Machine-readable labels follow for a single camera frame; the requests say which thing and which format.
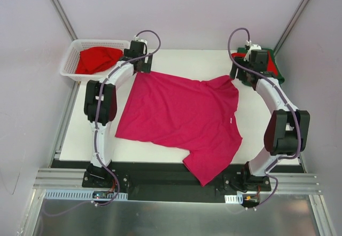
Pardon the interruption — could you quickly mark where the purple cable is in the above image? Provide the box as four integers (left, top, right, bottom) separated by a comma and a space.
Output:
227, 27, 301, 215
42, 29, 161, 217

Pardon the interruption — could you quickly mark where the red crumpled t shirt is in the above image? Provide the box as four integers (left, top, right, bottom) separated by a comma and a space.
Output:
75, 46, 123, 75

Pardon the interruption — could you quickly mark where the right grey cable duct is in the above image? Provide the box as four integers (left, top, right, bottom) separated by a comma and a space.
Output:
224, 194, 243, 204

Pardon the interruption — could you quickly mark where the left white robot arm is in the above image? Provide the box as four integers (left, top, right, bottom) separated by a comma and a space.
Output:
84, 37, 153, 168

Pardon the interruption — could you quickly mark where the grey cable duct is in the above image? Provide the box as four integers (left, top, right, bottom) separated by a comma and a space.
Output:
224, 194, 243, 204
44, 190, 116, 202

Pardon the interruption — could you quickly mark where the left grey cable duct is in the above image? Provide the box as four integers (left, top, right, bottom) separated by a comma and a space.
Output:
44, 190, 116, 202

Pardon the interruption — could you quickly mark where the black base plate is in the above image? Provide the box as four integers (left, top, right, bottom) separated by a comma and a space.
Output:
50, 160, 307, 202

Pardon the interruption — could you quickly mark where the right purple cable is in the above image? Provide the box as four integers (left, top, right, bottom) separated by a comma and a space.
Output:
227, 27, 301, 215

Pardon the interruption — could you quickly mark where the pink t shirt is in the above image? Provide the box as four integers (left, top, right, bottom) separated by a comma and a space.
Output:
115, 72, 242, 186

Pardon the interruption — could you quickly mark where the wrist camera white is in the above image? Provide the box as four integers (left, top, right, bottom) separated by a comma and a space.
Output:
133, 35, 147, 45
244, 40, 261, 61

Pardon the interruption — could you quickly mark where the folded red t shirt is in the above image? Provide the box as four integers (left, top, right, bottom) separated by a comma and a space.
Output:
232, 50, 279, 77

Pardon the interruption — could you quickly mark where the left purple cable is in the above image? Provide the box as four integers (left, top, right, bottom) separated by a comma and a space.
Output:
42, 29, 161, 217

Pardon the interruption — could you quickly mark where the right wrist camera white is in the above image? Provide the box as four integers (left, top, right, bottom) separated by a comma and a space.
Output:
244, 40, 261, 61

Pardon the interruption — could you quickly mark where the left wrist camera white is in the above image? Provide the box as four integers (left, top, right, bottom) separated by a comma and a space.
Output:
133, 35, 147, 45

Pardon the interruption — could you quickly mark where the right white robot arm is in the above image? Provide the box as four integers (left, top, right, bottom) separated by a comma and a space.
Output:
229, 49, 310, 191

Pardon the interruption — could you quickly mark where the folded green t shirt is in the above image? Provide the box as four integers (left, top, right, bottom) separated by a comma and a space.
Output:
236, 47, 285, 84

